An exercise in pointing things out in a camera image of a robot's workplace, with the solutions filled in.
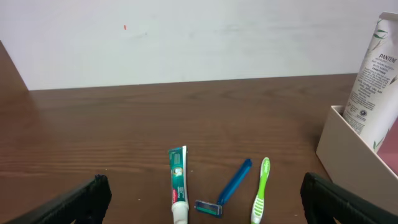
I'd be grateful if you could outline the white shampoo tube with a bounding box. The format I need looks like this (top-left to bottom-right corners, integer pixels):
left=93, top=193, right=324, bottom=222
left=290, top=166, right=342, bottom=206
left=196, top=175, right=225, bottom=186
left=343, top=12, right=397, bottom=152

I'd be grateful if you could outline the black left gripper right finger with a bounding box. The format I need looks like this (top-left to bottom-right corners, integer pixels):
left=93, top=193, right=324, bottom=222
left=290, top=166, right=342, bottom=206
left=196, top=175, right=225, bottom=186
left=300, top=172, right=397, bottom=224

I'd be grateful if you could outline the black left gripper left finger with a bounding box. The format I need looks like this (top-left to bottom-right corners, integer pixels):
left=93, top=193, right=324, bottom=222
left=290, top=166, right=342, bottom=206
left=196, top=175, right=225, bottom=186
left=6, top=174, right=112, bottom=224

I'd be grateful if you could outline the green toothpaste tube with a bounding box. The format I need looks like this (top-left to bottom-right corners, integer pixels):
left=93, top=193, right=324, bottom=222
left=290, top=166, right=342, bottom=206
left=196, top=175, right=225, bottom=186
left=169, top=146, right=189, bottom=224

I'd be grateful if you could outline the white box with red bottom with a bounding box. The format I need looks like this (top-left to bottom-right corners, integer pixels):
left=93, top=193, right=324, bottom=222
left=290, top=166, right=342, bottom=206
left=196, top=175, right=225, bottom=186
left=316, top=106, right=397, bottom=215

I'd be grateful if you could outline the blue disposable razor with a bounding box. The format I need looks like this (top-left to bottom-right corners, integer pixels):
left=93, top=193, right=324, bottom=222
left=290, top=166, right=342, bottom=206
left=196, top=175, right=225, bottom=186
left=194, top=159, right=252, bottom=218

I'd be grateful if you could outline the green white toothbrush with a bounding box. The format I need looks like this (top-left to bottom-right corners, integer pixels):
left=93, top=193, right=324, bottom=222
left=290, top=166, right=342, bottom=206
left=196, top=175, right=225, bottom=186
left=251, top=157, right=271, bottom=224

